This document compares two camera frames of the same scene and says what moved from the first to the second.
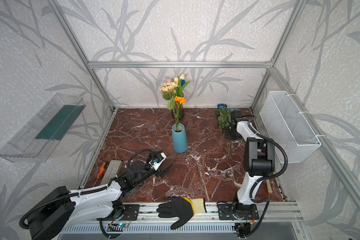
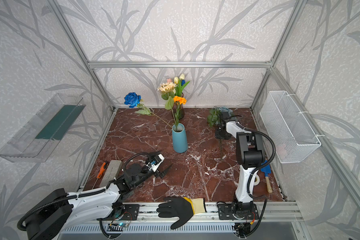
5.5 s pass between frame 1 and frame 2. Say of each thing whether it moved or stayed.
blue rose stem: moved
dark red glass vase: stayed
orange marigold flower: stayed
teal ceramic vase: stayed
